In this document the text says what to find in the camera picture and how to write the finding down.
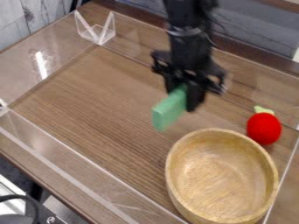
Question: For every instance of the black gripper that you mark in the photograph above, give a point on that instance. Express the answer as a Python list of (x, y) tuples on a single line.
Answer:
[(187, 64)]

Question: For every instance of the green rectangular block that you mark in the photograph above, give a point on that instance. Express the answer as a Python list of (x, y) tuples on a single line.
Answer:
[(168, 109)]

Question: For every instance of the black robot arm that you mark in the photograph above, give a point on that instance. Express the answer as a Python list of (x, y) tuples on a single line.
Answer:
[(190, 14)]

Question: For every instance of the wooden bowl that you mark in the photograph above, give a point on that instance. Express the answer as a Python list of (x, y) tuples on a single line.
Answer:
[(222, 178)]

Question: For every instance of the red plush strawberry toy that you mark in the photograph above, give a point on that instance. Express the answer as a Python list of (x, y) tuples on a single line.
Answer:
[(263, 126)]

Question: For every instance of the black device with screw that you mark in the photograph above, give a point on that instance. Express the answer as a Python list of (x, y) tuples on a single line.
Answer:
[(13, 214)]

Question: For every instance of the clear acrylic corner bracket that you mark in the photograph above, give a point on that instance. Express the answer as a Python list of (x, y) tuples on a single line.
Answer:
[(99, 34)]

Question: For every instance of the clear acrylic tray wall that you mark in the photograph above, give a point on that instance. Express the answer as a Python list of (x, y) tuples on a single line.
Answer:
[(87, 187)]

